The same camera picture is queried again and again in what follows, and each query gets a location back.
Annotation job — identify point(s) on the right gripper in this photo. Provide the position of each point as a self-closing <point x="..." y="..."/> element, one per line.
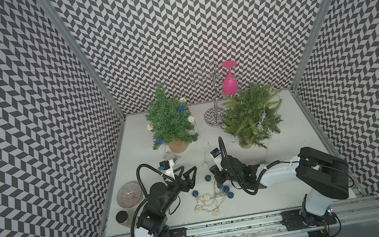
<point x="217" y="173"/>

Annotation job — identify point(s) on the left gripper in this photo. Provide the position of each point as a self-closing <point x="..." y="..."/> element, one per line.
<point x="185" y="186"/>

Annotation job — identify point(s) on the chrome wire glass rack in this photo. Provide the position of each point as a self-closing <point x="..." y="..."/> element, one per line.
<point x="206" y="84"/>

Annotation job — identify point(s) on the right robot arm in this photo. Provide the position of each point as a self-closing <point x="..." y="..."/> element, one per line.
<point x="325" y="174"/>

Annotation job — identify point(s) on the metal front rail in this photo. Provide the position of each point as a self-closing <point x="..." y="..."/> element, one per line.
<point x="351" y="211"/>

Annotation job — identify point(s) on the light green christmas tree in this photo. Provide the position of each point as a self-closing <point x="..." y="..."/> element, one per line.
<point x="252" y="116"/>

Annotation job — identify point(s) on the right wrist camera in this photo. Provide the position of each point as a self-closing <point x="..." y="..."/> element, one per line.
<point x="217" y="158"/>

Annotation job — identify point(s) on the clear glass dish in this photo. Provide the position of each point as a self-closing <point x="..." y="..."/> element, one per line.
<point x="129" y="195"/>

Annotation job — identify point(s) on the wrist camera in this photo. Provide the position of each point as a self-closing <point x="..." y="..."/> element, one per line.
<point x="217" y="158"/>
<point x="166" y="168"/>

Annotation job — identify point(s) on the blue and white ball garland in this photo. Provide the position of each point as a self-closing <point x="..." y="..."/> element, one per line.
<point x="206" y="199"/>

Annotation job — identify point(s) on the dark green small christmas tree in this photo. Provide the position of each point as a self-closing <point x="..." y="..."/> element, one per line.
<point x="170" y="122"/>

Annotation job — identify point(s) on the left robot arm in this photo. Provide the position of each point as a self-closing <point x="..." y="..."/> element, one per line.
<point x="150" y="217"/>

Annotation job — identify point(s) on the small black lidded jar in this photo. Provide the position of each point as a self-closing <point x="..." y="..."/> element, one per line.
<point x="124" y="218"/>

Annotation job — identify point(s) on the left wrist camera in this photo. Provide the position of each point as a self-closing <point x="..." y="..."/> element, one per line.
<point x="166" y="168"/>

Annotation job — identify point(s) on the pink plastic wine glass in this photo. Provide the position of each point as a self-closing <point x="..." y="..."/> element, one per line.
<point x="230" y="82"/>

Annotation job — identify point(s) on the garland battery box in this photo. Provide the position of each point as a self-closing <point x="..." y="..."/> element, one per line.
<point x="172" y="156"/>

